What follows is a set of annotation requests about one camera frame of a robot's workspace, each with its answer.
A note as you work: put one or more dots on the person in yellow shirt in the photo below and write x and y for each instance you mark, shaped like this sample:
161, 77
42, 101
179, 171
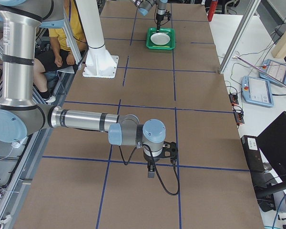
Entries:
44, 62

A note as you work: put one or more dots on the black desktop box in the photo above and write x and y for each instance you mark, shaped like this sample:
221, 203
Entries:
252, 153

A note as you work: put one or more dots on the red cylinder tube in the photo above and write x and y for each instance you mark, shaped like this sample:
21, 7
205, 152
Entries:
212, 9

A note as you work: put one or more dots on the black monitor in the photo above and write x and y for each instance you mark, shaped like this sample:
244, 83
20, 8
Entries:
272, 142

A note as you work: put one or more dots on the blue teach pendant far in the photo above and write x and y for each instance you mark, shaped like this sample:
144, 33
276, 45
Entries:
275, 69

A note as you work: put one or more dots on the yellow plastic spoon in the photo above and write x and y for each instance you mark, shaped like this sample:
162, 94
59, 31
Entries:
161, 46

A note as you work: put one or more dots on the orange black adapter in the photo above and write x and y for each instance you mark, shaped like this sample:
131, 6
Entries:
238, 118
233, 99

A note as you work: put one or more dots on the orange black adapter upper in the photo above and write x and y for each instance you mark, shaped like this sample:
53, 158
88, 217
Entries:
233, 99

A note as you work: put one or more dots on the wooden board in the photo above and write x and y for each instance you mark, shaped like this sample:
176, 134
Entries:
279, 50

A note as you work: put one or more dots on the blue teach pendant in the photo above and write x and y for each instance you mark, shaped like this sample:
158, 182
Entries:
257, 91
275, 69

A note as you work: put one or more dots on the green plastic tray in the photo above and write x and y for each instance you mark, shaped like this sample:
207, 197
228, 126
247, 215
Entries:
152, 30

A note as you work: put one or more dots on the orange black adapter lower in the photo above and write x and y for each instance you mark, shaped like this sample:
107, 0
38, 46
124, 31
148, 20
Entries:
238, 118

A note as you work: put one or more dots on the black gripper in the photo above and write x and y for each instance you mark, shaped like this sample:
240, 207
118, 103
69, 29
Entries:
148, 159
159, 17

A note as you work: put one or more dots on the blue teach pendant near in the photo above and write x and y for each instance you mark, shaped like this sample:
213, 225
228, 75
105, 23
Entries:
257, 91

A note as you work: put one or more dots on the person's hand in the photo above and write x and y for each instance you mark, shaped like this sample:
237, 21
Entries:
58, 61

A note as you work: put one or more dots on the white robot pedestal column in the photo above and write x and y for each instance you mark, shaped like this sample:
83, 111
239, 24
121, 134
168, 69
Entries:
99, 62

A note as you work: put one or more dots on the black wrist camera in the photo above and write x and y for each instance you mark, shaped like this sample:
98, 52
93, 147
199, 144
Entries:
170, 151
167, 15

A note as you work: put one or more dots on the aluminium frame post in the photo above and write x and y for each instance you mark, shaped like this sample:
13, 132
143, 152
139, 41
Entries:
249, 12

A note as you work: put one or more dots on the white round plate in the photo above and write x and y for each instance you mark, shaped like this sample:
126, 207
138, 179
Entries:
160, 39

